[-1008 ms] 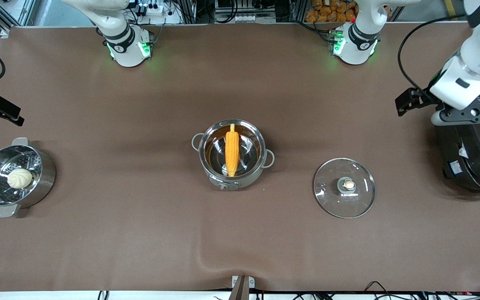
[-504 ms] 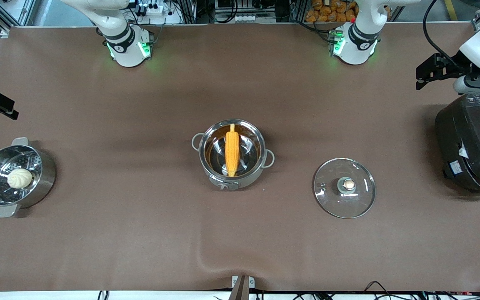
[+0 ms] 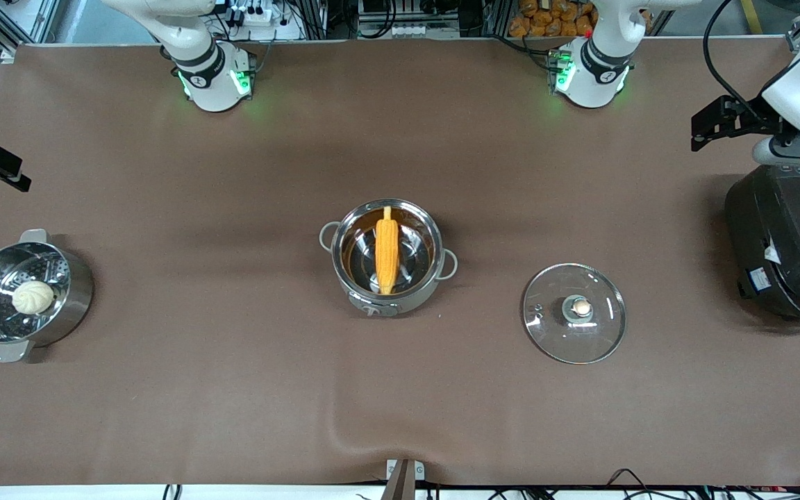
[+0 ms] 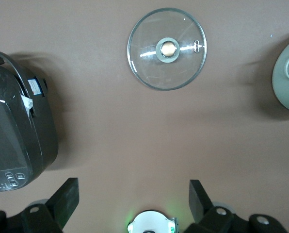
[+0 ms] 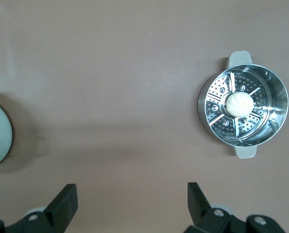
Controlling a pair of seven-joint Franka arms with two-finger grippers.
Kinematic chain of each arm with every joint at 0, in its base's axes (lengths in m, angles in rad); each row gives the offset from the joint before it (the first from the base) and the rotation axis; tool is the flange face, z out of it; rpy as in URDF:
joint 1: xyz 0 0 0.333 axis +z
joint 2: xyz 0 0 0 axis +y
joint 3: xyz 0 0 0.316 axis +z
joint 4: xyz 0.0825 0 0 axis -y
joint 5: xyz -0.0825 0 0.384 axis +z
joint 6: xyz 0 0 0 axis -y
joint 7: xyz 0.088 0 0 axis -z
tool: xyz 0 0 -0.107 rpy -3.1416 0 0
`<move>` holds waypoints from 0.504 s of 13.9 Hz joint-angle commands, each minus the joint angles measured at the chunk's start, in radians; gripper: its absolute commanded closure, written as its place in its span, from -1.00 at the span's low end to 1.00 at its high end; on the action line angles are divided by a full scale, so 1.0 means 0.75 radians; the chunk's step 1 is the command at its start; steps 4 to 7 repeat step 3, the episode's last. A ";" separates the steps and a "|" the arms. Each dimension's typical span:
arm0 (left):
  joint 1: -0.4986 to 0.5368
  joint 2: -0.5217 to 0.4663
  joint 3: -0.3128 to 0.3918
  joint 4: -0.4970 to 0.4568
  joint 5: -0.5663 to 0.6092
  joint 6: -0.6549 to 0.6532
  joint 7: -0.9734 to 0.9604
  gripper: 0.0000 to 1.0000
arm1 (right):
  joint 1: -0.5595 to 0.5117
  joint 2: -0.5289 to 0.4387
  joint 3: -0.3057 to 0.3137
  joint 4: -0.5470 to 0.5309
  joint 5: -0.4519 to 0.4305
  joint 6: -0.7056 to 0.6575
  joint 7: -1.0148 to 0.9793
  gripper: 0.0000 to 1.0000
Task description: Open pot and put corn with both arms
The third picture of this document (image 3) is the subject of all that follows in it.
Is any glass pot lid with knob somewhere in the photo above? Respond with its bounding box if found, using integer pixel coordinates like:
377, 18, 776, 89
522, 262, 627, 365

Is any yellow corn cob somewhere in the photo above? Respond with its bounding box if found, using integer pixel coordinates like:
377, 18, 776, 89
375, 206, 400, 295

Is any stainless steel steamer pot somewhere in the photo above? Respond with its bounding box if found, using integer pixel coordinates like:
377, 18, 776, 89
0, 229, 94, 363

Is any large black appliance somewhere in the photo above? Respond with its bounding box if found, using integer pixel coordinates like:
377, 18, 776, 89
724, 165, 800, 328

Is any white steamed bun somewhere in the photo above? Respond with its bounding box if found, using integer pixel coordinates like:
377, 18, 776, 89
12, 281, 55, 315

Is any pile of orange bread rolls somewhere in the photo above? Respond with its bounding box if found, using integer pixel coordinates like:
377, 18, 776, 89
509, 0, 599, 39

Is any white power strip with plugs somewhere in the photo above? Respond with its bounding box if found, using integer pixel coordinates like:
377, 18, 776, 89
219, 0, 307, 41

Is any brown table mat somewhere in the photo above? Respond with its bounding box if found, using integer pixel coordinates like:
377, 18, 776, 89
0, 38, 800, 487

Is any metal table clamp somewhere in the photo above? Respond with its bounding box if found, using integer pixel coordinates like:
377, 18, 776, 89
381, 458, 426, 500

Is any black cable bundle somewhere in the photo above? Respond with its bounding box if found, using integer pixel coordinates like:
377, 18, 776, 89
490, 469, 800, 500

